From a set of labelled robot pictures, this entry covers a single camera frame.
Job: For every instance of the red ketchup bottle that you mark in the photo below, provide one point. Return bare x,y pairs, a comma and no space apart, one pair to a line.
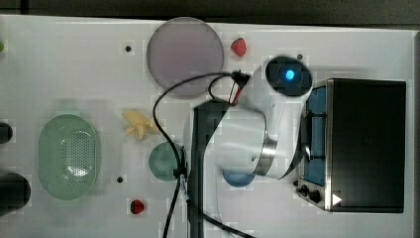
236,96

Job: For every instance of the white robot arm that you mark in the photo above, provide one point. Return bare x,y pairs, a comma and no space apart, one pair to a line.
260,133

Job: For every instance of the red strawberry near plate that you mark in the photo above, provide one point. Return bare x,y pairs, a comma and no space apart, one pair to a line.
239,47

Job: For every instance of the green mug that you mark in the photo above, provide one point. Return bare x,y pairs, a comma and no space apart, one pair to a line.
162,162

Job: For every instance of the blue bowl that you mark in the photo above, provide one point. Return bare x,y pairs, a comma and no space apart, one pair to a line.
237,179

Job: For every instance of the peeled banana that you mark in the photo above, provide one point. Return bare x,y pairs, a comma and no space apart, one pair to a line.
139,124

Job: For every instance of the red strawberry near edge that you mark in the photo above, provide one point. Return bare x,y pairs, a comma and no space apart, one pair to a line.
137,206

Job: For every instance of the green perforated colander basket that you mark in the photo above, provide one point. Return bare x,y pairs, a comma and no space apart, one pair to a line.
68,157

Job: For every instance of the black toaster oven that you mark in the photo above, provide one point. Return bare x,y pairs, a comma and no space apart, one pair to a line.
354,134

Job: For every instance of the small black cup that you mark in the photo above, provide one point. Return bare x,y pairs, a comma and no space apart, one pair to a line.
6,133

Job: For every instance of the large black cup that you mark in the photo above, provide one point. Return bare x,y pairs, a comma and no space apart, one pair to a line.
15,193

